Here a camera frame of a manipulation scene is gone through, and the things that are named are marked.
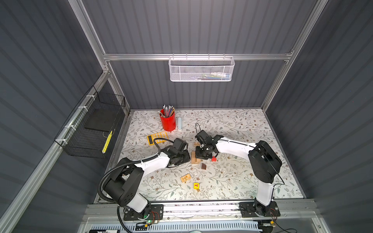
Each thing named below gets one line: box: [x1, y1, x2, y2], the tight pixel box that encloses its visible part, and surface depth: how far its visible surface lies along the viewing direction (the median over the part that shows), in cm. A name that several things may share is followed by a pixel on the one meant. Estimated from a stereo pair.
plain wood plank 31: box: [190, 150, 202, 165], surface depth 91 cm
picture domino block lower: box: [180, 173, 192, 183], surface depth 86 cm
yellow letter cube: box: [193, 182, 200, 190], surface depth 82 cm
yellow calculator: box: [146, 131, 170, 146], surface depth 104 cm
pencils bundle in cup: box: [158, 103, 176, 122], surface depth 104 cm
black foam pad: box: [84, 108, 122, 132], surface depth 77 cm
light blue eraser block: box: [177, 116, 183, 131], surface depth 110 cm
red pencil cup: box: [159, 108, 177, 132], surface depth 104 cm
